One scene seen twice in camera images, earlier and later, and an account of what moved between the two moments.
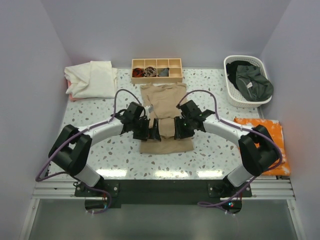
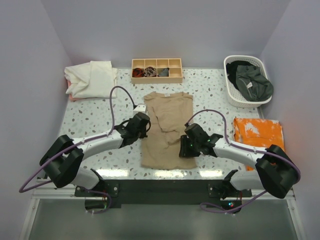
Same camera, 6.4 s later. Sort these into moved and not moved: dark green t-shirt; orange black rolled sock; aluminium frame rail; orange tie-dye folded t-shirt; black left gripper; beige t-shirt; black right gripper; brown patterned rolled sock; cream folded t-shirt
Moved: black right gripper; beige t-shirt; black left gripper
Not moved: orange tie-dye folded t-shirt; orange black rolled sock; aluminium frame rail; brown patterned rolled sock; dark green t-shirt; cream folded t-shirt
